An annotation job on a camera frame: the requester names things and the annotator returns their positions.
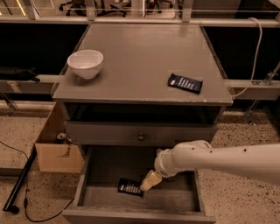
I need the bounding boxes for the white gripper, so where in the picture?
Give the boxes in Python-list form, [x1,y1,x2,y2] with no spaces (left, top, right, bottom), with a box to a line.
[140,148,187,192]

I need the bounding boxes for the black chocolate rxbar wrapper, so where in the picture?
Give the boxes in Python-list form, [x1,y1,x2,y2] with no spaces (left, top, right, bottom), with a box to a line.
[118,178,144,197]

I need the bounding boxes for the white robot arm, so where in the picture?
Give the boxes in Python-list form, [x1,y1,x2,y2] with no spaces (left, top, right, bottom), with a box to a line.
[140,140,280,192]

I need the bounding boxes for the open grey middle drawer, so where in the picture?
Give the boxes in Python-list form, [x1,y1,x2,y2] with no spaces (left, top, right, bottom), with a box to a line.
[62,146,216,224]

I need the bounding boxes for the round brass drawer knob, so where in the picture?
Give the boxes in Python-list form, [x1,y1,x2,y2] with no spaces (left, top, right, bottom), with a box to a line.
[137,133,145,141]

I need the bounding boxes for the closed grey upper drawer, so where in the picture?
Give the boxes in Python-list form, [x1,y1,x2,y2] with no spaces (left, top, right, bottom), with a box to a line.
[65,121,218,147]

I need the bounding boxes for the grey drawer cabinet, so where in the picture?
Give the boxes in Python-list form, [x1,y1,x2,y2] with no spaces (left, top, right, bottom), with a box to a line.
[52,23,234,224]

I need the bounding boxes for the blue snack bar wrapper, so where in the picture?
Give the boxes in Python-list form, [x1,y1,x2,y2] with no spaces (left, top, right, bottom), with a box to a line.
[168,73,203,95]

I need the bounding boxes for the metal drink can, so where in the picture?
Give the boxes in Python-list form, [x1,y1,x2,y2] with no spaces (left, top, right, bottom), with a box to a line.
[56,133,67,141]

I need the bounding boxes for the cardboard box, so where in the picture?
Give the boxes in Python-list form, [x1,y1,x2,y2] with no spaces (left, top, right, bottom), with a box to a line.
[35,103,84,173]

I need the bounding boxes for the white ceramic bowl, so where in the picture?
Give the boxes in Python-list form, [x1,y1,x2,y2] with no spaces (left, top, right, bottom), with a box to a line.
[67,50,104,79]

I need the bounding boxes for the black metal floor bar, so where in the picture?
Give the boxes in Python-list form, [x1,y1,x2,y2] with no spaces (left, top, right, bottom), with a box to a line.
[3,148,37,214]

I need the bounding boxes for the black office chair base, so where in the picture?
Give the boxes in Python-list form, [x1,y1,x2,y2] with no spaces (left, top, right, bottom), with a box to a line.
[58,0,174,18]

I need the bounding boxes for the black floor cable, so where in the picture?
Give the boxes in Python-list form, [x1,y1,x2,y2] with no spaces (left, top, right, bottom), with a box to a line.
[0,141,75,223]

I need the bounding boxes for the black object on rail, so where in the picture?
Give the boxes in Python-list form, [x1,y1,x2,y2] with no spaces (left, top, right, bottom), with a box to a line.
[0,66,40,82]

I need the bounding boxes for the white hanging cable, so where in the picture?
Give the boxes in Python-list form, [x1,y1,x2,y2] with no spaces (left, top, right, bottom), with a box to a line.
[230,17,263,99]

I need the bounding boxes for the metal railing frame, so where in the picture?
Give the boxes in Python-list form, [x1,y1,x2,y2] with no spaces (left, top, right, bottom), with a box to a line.
[0,0,280,27]

